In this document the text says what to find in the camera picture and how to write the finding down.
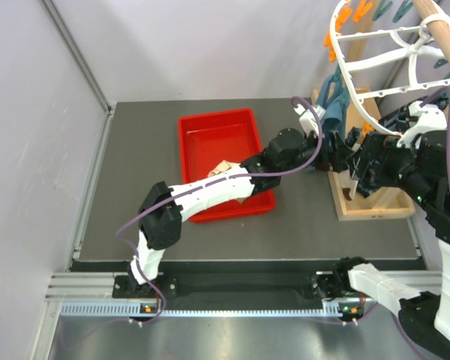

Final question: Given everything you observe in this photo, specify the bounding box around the white clip hanger frame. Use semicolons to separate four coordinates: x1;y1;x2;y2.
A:
328;1;450;135

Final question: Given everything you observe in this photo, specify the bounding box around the pink brown patterned sock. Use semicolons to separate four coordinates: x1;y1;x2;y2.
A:
205;160;253;208

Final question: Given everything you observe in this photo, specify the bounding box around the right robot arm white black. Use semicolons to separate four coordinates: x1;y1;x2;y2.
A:
317;130;450;359

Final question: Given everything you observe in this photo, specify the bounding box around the dark patterned sock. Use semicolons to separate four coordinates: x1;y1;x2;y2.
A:
344;99;450;200

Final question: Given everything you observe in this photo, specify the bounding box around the blue sock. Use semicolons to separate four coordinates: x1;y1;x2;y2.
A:
316;73;350;137

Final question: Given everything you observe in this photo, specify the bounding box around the teal clothes peg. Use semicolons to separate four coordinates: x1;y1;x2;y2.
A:
373;0;416;22

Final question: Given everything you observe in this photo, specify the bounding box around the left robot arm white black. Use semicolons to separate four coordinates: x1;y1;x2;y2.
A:
128;128;356;298

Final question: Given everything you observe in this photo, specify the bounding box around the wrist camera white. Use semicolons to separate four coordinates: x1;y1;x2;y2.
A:
397;100;447;149
291;96;319;135

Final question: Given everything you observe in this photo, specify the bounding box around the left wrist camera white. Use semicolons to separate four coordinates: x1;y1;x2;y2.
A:
291;96;319;135

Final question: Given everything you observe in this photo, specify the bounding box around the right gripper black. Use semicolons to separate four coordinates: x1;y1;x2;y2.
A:
345;129;438;208

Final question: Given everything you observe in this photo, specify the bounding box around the aluminium rail front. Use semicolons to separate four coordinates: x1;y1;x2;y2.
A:
46;273;343;318

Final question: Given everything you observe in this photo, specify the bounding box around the red plastic tray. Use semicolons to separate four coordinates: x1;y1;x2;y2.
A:
177;109;276;224

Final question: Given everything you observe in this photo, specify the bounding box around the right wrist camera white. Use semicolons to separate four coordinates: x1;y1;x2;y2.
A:
397;100;447;149

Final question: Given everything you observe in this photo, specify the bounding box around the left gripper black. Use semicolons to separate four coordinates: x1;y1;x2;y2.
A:
279;129;352;177

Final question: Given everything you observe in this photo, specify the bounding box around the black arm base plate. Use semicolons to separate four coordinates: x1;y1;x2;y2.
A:
111;271;365;301

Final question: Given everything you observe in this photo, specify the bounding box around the wooden rack stand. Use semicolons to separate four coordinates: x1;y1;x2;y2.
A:
310;0;450;222

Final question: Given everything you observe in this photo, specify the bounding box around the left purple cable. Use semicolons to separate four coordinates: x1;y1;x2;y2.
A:
115;96;326;326

